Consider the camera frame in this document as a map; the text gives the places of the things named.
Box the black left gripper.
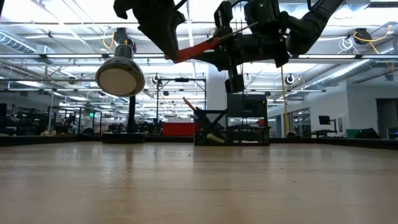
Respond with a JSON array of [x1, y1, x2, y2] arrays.
[[113, 0, 187, 62]]

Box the black bag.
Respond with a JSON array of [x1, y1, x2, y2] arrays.
[[353, 127, 381, 139]]

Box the black background frame stand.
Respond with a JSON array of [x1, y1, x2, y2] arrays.
[[155, 77, 208, 125]]

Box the silver ceiling duct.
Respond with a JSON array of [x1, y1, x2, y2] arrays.
[[0, 30, 38, 54], [306, 58, 373, 91]]

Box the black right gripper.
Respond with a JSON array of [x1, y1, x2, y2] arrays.
[[192, 0, 290, 94]]

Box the black background panel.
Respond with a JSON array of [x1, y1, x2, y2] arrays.
[[226, 93, 268, 127]]

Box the small yellow highlighter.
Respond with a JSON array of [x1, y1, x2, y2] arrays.
[[206, 133, 226, 144]]

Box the red cabinet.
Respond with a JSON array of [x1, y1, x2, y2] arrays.
[[161, 121, 195, 137]]

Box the black background monitor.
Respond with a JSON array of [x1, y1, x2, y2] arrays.
[[310, 115, 339, 138]]

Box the yellow hanging cable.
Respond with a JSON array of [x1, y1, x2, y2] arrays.
[[279, 65, 290, 138]]

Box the black mesh desk organizer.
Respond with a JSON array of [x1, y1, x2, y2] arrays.
[[193, 110, 271, 147]]

